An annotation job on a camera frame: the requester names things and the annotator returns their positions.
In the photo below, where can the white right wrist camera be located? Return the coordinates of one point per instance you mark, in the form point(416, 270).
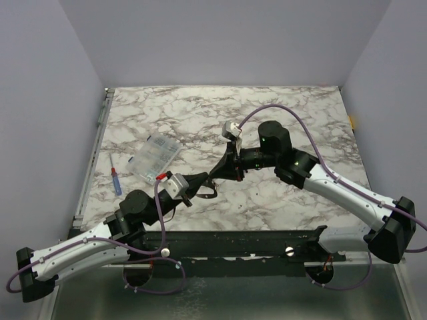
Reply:
point(231, 131)

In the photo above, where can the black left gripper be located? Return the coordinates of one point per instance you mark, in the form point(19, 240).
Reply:
point(194, 182)

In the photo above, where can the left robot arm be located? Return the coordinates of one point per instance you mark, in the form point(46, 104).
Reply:
point(136, 229)

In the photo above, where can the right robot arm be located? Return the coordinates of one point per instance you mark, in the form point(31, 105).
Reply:
point(387, 225)

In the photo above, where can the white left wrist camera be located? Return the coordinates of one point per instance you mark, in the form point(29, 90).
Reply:
point(175, 186)

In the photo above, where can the clear plastic screw box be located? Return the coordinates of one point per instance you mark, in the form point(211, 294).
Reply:
point(154, 157)

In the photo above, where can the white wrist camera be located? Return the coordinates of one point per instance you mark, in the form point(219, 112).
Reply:
point(175, 186)
point(231, 131)

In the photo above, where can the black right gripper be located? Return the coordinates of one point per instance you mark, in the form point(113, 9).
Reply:
point(237, 163)

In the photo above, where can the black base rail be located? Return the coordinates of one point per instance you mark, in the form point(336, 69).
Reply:
point(251, 253)

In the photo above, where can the blue red screwdriver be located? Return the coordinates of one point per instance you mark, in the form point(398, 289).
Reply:
point(115, 178)

